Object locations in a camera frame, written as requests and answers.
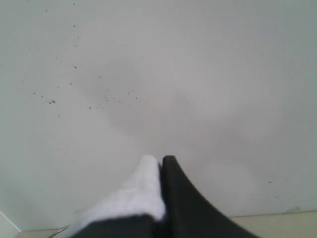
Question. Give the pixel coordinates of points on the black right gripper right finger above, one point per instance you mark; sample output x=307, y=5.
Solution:
x=190, y=215

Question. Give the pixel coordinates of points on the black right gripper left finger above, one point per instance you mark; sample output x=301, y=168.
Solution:
x=141, y=226

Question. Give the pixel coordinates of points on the white t-shirt with red logo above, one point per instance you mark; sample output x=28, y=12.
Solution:
x=139, y=195

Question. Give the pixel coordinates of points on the metal wire mesh basket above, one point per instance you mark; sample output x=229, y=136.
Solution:
x=60, y=230

